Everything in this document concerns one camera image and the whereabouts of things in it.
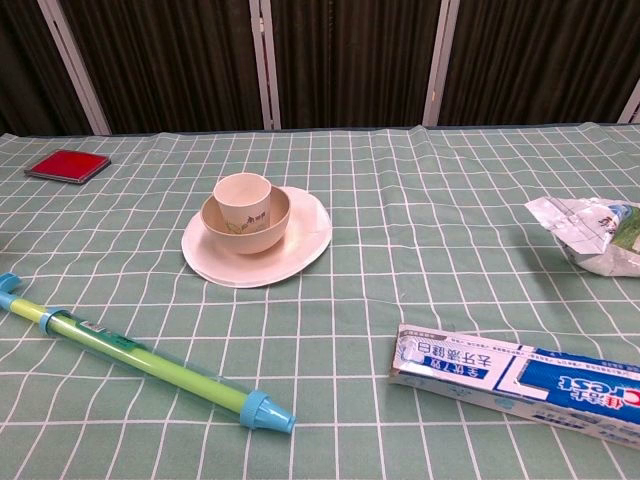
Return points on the crumpled white snack bag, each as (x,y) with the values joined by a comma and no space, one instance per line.
(595,240)

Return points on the beige plastic bowl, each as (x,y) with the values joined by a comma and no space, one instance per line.
(255,236)

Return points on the red ink stamp pad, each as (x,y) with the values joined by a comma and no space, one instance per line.
(66,164)

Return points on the green blue water squirter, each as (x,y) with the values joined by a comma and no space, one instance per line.
(150,361)

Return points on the white partition frame post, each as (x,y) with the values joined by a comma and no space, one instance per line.
(75,65)
(438,65)
(266,60)
(631,107)

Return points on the green checkered tablecloth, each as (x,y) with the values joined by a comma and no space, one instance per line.
(380,210)

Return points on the white printed paper cup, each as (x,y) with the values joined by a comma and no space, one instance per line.
(239,201)

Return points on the blue white toothpaste box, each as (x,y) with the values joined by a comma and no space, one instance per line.
(520,380)

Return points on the white paper plate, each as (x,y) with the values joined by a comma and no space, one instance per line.
(305,235)

